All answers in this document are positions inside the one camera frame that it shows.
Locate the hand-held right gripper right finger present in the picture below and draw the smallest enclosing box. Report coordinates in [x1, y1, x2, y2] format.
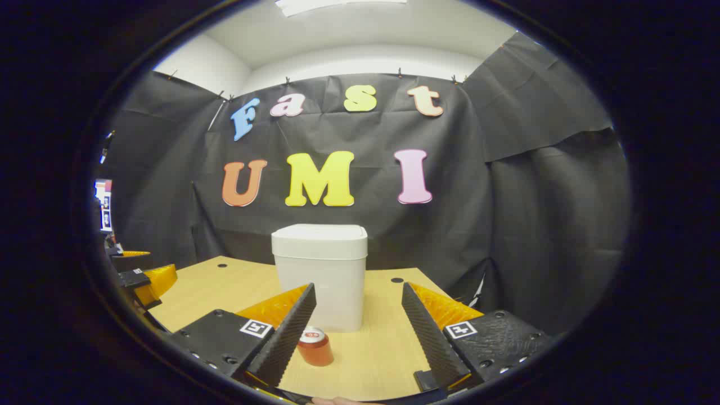
[402, 283, 555, 393]

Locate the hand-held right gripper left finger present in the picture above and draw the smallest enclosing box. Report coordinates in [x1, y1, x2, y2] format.
[168, 283, 317, 394]

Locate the red pop can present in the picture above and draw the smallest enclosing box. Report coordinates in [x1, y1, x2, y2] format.
[297, 327, 334, 367]

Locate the white desktop garbage bin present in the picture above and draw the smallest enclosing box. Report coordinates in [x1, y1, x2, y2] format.
[271, 224, 368, 332]

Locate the wooden desktop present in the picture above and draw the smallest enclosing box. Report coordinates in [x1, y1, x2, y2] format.
[147, 256, 484, 401]

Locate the computer monitor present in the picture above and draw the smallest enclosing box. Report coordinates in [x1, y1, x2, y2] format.
[94, 179, 113, 232]

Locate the black backdrop cloth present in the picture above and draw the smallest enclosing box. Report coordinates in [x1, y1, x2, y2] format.
[104, 31, 631, 335]

